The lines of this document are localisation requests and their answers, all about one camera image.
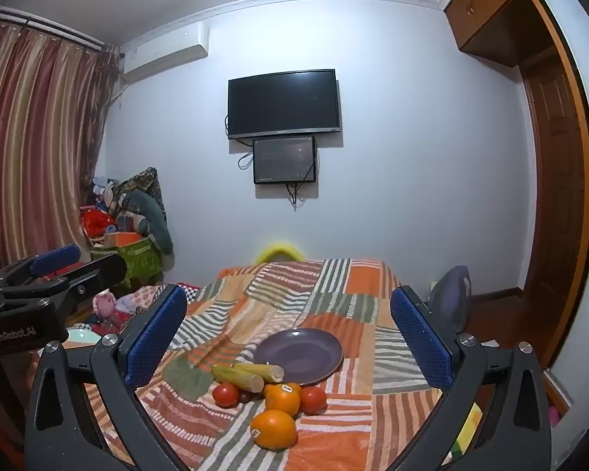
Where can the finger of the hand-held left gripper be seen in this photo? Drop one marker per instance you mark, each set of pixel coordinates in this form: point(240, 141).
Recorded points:
point(98, 270)
point(54, 257)

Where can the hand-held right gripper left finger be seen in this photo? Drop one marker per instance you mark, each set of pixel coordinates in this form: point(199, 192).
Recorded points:
point(154, 333)

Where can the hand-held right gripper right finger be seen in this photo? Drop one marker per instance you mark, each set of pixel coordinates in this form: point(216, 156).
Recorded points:
point(419, 343)

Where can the greenish corn cob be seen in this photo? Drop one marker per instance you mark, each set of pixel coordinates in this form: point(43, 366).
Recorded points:
point(235, 378)

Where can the red tomato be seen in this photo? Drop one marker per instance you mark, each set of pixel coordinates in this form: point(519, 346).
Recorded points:
point(314, 400)
point(226, 395)

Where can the yellow corn cob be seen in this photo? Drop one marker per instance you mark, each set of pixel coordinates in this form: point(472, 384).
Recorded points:
point(262, 370)

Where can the purple plate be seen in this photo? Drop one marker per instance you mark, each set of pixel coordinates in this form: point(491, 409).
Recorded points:
point(299, 353)

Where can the large navel orange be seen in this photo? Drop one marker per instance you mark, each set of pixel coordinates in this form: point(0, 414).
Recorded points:
point(280, 400)
point(273, 429)

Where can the pink toy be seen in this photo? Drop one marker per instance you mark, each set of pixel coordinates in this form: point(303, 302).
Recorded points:
point(105, 304)

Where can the orange cardboard box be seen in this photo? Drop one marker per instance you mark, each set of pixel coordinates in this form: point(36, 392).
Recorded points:
point(125, 239)

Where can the green storage box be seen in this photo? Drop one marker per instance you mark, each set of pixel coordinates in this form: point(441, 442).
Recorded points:
point(142, 262)

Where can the red bag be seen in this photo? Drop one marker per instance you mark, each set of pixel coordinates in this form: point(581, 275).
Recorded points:
point(95, 223)

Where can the checkered cloth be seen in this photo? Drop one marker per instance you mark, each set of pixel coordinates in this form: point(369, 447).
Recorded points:
point(190, 294)

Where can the dark patterned cushion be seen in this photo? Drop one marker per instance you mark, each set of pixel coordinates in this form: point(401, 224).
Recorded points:
point(145, 181)

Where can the striped patchwork blanket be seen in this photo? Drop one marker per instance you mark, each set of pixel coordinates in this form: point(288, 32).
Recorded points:
point(324, 304)

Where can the striped red curtain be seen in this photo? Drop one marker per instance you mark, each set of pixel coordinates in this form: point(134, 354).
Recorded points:
point(29, 132)

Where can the yellow round object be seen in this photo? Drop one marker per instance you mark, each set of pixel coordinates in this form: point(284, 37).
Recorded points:
point(275, 250)

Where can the brown wooden door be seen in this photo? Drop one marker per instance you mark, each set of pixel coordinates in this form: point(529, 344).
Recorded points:
point(554, 181)

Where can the white air conditioner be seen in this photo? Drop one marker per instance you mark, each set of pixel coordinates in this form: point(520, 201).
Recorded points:
point(167, 51)

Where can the wooden overhead cabinet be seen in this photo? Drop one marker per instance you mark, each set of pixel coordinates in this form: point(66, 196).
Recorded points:
point(491, 10)

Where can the small black wall monitor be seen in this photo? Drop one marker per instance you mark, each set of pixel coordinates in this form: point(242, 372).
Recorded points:
point(284, 159)

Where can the white curtain rail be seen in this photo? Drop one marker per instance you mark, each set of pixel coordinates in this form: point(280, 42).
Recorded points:
point(54, 27)

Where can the black wall television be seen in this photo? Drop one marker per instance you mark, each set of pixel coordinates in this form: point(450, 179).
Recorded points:
point(284, 103)

